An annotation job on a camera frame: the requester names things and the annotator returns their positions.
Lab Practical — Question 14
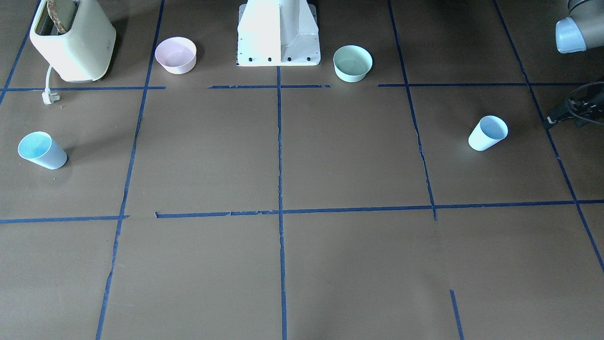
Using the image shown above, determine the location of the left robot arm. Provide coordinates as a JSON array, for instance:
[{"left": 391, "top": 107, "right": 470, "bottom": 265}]
[{"left": 555, "top": 0, "right": 604, "bottom": 54}]

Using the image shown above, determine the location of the light blue cup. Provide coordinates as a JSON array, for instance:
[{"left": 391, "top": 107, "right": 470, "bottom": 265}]
[
  {"left": 468, "top": 115, "right": 509, "bottom": 151},
  {"left": 17, "top": 131, "right": 68, "bottom": 170}
]

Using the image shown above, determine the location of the green bowl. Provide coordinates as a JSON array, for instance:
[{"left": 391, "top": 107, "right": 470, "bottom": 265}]
[{"left": 333, "top": 45, "right": 373, "bottom": 83}]

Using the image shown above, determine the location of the pink bowl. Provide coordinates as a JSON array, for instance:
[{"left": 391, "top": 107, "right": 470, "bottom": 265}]
[{"left": 154, "top": 36, "right": 198, "bottom": 75}]

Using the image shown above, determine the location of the toast slice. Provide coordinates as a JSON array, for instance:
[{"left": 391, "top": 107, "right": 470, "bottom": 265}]
[{"left": 47, "top": 0, "right": 74, "bottom": 34}]

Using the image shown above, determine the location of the white toaster power cord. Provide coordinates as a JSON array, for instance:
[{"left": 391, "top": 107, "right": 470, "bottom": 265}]
[{"left": 42, "top": 65, "right": 61, "bottom": 105}]

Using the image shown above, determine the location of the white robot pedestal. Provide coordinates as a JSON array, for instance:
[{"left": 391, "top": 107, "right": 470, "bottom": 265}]
[{"left": 236, "top": 0, "right": 321, "bottom": 67}]

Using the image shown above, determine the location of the cream toaster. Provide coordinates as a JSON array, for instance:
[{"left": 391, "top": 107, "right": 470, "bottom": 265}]
[{"left": 29, "top": 0, "right": 117, "bottom": 83}]

